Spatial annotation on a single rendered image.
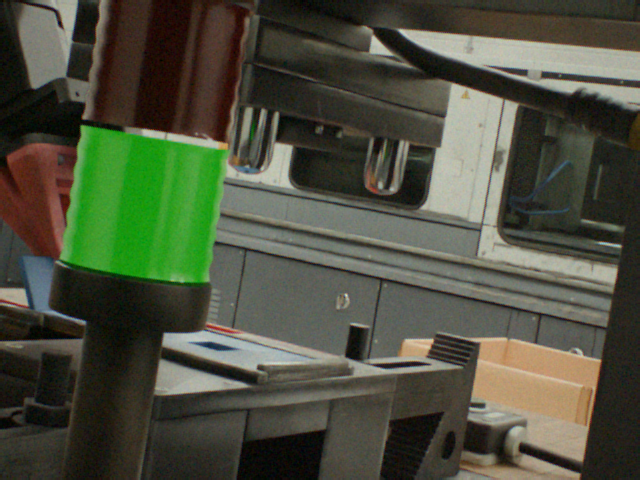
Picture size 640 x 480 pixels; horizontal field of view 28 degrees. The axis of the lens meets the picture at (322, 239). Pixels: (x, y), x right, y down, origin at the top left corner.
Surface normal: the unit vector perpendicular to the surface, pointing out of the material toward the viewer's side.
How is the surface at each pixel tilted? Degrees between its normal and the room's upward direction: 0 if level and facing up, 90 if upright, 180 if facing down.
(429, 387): 90
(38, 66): 60
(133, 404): 90
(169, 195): 104
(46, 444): 90
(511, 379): 88
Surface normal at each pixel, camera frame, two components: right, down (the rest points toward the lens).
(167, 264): 0.47, 0.37
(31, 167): -0.39, 0.31
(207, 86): 0.65, -0.10
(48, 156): 0.85, 0.01
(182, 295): 0.69, 0.15
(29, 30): 0.81, -0.34
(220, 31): 0.66, 0.40
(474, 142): -0.57, -0.05
